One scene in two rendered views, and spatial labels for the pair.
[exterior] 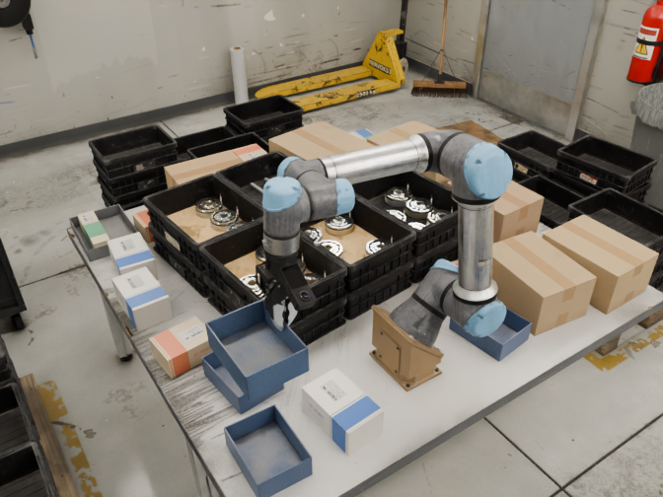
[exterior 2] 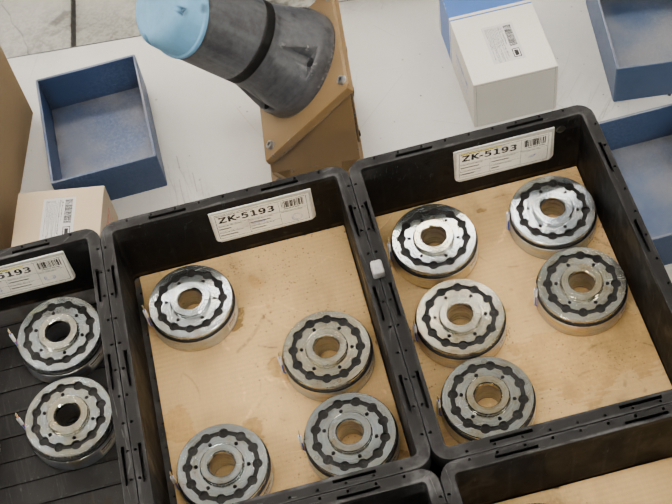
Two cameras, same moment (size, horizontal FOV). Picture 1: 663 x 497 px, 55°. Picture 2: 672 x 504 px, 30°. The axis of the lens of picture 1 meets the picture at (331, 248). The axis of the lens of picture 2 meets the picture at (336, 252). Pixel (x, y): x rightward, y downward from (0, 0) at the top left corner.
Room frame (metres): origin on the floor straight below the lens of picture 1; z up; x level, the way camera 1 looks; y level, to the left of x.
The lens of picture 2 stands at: (2.30, 0.46, 2.10)
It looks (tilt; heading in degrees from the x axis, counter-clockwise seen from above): 56 degrees down; 216
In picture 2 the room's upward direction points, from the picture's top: 11 degrees counter-clockwise
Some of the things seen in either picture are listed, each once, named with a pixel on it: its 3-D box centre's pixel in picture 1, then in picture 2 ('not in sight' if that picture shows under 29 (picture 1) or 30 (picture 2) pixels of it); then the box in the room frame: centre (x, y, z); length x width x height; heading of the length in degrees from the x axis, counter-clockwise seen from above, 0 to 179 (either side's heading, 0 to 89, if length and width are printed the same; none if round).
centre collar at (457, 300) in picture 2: not in sight; (460, 314); (1.64, 0.14, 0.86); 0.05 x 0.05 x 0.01
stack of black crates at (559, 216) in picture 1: (543, 227); not in sight; (2.69, -1.08, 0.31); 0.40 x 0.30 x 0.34; 33
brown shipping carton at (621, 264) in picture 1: (594, 261); not in sight; (1.76, -0.91, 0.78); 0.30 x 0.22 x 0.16; 34
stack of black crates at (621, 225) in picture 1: (613, 255); not in sight; (2.36, -1.30, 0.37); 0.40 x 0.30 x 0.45; 33
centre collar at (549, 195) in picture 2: not in sight; (552, 208); (1.46, 0.18, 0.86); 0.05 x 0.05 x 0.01
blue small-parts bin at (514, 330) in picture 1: (489, 325); (100, 132); (1.49, -0.50, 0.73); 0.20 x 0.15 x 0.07; 40
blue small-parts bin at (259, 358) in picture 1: (257, 346); not in sight; (1.02, 0.17, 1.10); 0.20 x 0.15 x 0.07; 33
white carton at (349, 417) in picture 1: (341, 409); (495, 46); (1.14, -0.03, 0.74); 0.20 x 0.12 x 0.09; 38
